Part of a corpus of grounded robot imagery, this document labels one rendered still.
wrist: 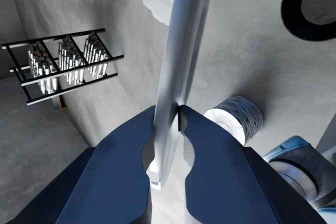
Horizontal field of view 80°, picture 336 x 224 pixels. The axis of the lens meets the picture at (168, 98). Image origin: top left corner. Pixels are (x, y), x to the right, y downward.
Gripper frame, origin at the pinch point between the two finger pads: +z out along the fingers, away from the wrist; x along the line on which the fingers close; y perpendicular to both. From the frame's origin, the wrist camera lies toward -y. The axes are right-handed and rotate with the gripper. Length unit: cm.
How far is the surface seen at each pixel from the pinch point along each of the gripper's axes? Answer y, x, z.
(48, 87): 74, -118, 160
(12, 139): 285, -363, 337
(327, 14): 5, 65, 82
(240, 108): 55, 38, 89
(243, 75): 41, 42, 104
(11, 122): 270, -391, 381
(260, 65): 33, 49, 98
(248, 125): 61, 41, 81
